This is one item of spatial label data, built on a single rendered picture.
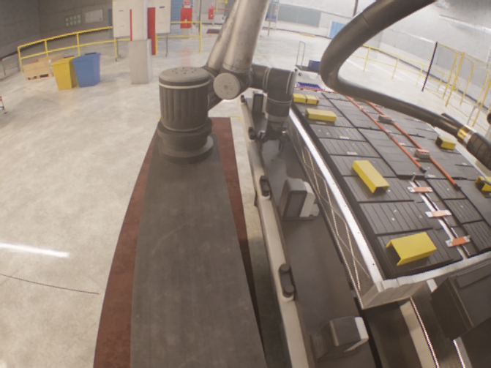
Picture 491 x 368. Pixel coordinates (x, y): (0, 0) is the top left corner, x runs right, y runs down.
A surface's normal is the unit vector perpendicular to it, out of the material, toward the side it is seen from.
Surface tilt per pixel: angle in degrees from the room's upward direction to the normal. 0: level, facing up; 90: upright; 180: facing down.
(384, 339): 0
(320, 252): 0
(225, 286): 0
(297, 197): 90
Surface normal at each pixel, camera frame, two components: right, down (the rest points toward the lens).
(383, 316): 0.09, -0.77
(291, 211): 0.10, 0.63
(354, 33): -0.70, 0.62
